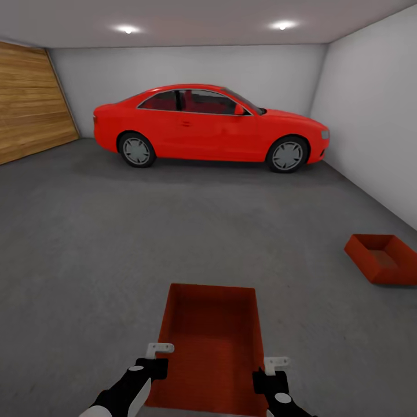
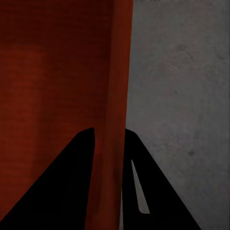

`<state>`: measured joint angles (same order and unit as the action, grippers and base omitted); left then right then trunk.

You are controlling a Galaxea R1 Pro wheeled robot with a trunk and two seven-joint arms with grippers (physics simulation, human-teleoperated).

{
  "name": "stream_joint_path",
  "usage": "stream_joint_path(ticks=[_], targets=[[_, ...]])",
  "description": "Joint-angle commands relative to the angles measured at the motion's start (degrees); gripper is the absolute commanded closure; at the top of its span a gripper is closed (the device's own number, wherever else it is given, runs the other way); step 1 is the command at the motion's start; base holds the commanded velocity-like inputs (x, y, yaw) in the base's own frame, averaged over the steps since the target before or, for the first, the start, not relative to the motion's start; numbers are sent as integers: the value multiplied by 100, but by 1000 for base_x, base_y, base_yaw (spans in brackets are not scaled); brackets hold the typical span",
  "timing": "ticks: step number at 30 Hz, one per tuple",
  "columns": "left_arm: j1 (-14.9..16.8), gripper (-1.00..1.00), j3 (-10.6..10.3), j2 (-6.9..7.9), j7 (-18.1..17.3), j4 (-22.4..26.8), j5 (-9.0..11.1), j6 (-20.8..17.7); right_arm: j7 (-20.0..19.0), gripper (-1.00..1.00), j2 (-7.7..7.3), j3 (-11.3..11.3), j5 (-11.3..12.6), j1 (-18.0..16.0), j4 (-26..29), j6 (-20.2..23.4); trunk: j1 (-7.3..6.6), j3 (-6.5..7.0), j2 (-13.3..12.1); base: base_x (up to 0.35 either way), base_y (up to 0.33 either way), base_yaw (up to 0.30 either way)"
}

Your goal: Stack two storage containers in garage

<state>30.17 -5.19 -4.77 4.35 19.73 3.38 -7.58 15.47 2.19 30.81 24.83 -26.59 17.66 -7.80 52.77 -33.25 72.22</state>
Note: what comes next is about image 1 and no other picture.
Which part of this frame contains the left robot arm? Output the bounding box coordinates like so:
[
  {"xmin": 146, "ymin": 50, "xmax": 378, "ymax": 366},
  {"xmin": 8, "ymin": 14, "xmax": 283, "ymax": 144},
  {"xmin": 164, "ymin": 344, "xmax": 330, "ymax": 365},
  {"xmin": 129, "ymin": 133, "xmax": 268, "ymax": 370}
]
[{"xmin": 79, "ymin": 343, "xmax": 174, "ymax": 417}]

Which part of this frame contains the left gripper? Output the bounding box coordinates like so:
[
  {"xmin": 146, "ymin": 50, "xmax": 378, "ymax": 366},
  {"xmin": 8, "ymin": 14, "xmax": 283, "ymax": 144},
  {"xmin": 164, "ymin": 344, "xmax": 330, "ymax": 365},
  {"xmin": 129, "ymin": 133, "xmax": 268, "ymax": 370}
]
[{"xmin": 136, "ymin": 358, "xmax": 169, "ymax": 380}]

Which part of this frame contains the storage box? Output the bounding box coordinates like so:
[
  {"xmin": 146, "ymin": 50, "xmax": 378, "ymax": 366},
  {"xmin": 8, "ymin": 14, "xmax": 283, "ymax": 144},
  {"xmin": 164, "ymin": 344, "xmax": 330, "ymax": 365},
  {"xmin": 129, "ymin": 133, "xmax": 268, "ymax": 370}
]
[
  {"xmin": 144, "ymin": 283, "xmax": 269, "ymax": 417},
  {"xmin": 344, "ymin": 234, "xmax": 417, "ymax": 285}
]

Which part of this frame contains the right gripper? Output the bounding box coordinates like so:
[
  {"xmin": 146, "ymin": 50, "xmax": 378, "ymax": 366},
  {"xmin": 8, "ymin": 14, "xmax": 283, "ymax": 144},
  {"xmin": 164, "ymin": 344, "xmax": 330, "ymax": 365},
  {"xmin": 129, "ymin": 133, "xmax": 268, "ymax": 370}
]
[{"xmin": 253, "ymin": 371, "xmax": 289, "ymax": 397}]

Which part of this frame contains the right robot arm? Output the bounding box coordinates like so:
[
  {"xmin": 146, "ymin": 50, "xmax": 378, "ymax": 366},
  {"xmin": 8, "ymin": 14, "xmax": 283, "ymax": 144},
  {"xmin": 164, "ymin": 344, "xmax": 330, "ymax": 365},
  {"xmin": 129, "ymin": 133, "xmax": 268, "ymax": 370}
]
[{"xmin": 253, "ymin": 357, "xmax": 313, "ymax": 417}]

